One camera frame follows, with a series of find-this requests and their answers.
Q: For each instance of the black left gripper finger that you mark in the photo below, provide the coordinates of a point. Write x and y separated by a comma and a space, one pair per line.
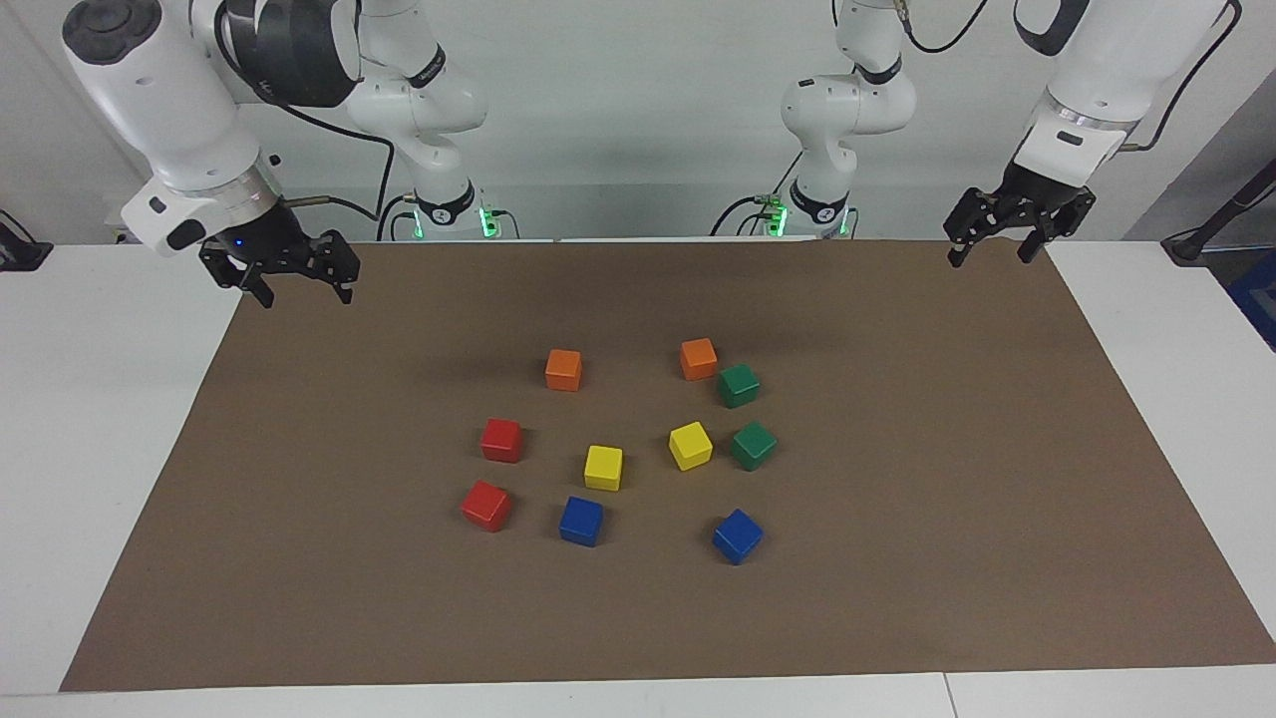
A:
975, 214
1072, 219

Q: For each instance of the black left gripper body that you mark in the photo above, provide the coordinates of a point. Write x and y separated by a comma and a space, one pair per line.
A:
1037, 204

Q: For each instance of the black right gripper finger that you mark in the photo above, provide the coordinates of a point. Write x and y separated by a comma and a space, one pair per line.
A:
341, 264
239, 269

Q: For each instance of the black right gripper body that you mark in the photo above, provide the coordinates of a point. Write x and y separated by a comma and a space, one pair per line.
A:
267, 244

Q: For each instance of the red wooden cube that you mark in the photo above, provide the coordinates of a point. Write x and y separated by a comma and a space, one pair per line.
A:
486, 506
501, 440

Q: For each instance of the green wooden cube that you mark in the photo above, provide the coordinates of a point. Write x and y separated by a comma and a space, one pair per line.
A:
738, 385
753, 445

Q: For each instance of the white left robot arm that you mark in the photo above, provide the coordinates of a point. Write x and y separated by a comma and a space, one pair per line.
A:
1097, 70

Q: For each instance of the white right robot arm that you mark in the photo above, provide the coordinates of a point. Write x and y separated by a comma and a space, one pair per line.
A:
150, 90

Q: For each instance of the black stand with pole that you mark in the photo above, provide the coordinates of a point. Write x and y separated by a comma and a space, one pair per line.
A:
1186, 244

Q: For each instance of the blue crate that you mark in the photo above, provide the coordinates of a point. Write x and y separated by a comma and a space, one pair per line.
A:
1261, 299

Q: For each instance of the black stand foot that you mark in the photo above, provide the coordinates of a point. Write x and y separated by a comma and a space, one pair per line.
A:
20, 254

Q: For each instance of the orange wooden cube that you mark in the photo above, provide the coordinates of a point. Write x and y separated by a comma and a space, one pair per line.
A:
698, 359
563, 369

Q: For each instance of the yellow wooden cube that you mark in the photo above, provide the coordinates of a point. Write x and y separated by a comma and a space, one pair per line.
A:
603, 467
690, 445

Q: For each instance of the blue wooden cube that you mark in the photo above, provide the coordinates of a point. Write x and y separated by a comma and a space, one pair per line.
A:
738, 536
581, 521

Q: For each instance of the brown table mat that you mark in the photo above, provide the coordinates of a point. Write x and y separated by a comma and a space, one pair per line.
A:
897, 598

